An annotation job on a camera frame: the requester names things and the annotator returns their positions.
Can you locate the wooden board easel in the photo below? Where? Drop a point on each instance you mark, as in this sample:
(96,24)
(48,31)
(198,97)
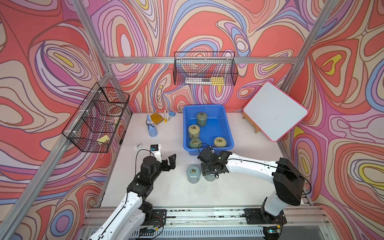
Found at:
(256,128)

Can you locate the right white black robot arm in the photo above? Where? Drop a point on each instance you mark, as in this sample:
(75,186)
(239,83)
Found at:
(282,174)

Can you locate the black wire basket left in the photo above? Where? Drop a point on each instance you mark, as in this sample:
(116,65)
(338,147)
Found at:
(99,114)

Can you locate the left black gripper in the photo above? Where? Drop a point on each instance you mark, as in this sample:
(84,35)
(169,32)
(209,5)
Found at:
(166,168)

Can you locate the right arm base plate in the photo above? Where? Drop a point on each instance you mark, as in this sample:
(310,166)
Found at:
(258,217)

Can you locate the white board pink frame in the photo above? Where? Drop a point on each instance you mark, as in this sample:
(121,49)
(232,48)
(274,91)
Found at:
(274,112)

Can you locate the grey-blue tea canister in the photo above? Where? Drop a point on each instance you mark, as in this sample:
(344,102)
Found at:
(194,174)
(210,178)

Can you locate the black wire basket back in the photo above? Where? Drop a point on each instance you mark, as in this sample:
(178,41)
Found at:
(197,67)

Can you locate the yellow-green tea canister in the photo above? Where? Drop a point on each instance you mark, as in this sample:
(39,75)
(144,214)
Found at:
(220,142)

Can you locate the olive green tea canister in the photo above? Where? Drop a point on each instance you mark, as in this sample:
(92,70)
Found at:
(194,131)

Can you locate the yellow sponge in basket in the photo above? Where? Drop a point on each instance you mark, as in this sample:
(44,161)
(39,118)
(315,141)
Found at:
(103,140)

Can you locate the blue plastic basket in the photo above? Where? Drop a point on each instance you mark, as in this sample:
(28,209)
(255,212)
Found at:
(217,126)

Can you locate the yellow white marker pen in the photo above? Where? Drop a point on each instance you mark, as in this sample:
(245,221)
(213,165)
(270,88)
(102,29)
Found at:
(165,116)

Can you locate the dark green tea canister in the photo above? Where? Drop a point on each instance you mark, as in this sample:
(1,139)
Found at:
(202,119)

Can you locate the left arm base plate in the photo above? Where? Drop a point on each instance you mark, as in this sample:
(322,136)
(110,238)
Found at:
(155,218)

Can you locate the green tea canister front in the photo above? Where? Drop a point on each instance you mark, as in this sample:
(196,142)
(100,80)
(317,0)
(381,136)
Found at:
(195,143)

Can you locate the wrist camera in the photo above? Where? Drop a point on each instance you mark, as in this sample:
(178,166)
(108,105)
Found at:
(156,152)
(207,157)

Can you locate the black wire basket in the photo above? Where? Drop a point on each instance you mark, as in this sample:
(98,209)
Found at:
(99,114)
(197,67)

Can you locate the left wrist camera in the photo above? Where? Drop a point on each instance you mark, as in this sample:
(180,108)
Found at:
(156,152)

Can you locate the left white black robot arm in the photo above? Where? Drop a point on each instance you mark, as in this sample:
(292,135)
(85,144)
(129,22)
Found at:
(133,210)

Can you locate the blue spray bottle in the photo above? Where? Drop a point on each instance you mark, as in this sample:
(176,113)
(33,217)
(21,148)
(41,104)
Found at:
(152,130)

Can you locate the amber square block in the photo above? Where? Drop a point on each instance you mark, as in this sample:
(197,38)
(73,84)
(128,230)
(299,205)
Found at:
(156,118)

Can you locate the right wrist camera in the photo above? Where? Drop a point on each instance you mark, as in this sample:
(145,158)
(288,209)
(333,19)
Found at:
(207,157)

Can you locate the blue small clip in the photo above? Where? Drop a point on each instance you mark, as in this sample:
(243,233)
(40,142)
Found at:
(171,114)

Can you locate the yellow box in basket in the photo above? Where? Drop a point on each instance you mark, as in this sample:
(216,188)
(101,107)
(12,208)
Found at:
(218,81)

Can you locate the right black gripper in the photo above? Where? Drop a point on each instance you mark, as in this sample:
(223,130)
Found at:
(205,169)

